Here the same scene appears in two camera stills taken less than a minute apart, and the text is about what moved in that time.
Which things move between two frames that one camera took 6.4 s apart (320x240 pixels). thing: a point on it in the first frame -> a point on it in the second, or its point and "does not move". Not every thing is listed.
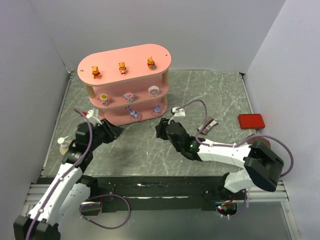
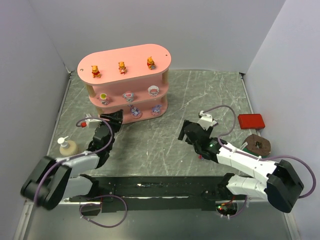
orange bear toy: (122, 68) does not move
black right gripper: (162, 128) -> (186, 132)
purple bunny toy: (156, 110) does not move
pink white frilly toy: (153, 90) does not move
